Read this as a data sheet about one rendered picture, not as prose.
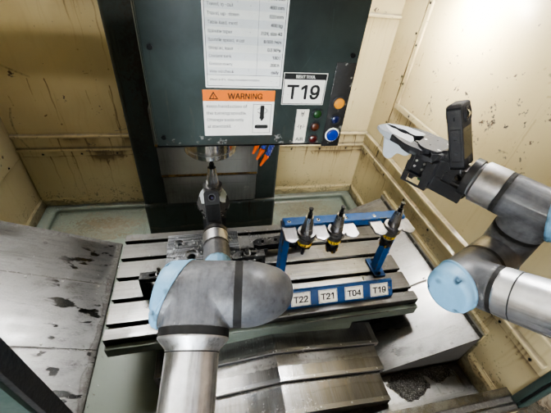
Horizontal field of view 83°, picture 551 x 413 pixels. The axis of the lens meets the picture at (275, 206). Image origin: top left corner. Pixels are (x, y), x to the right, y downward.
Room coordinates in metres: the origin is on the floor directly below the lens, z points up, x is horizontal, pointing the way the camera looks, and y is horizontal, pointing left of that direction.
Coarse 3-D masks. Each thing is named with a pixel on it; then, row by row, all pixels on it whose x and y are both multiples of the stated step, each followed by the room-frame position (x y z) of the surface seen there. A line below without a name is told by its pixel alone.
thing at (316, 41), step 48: (144, 0) 0.62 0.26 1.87; (192, 0) 0.64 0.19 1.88; (336, 0) 0.71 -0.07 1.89; (144, 48) 0.61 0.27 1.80; (192, 48) 0.63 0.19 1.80; (288, 48) 0.68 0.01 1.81; (336, 48) 0.71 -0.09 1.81; (192, 96) 0.63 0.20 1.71; (192, 144) 0.63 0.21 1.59; (240, 144) 0.67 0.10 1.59; (288, 144) 0.70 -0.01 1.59
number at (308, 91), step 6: (300, 84) 0.69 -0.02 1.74; (306, 84) 0.70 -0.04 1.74; (312, 84) 0.70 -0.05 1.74; (318, 84) 0.70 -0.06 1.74; (300, 90) 0.69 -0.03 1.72; (306, 90) 0.70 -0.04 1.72; (312, 90) 0.70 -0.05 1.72; (318, 90) 0.70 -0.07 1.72; (300, 96) 0.69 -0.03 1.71; (306, 96) 0.70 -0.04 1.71; (312, 96) 0.70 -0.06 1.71; (318, 96) 0.70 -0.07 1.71
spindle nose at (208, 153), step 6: (186, 150) 0.79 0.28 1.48; (192, 150) 0.77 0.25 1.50; (198, 150) 0.76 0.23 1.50; (204, 150) 0.76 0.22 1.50; (210, 150) 0.76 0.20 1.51; (216, 150) 0.77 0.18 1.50; (222, 150) 0.78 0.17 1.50; (228, 150) 0.79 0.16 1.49; (234, 150) 0.82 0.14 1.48; (192, 156) 0.77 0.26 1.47; (198, 156) 0.76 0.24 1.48; (204, 156) 0.76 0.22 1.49; (210, 156) 0.76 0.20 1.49; (216, 156) 0.77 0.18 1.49; (222, 156) 0.78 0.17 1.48; (228, 156) 0.80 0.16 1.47
